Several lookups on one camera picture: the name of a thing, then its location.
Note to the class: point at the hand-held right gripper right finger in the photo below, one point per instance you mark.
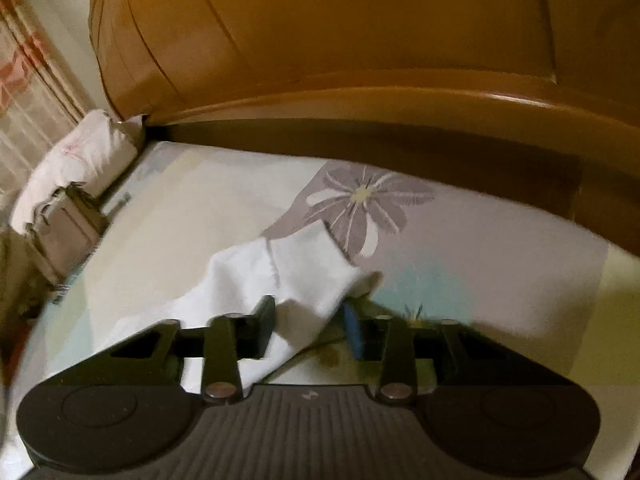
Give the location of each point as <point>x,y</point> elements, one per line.
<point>352,332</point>

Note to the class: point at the white printed long-sleeve shirt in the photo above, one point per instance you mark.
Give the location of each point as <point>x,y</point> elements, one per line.
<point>250,285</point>

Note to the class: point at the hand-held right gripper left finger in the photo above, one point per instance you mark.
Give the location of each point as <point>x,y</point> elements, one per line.
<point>262,330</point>

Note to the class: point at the bed with patchwork sheet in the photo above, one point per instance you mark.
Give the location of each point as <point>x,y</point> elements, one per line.
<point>475,270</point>

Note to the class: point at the pink handbag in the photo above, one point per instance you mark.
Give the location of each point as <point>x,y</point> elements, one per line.
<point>65,235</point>

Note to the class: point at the wooden headboard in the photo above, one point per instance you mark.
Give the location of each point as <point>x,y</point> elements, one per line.
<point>350,35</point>

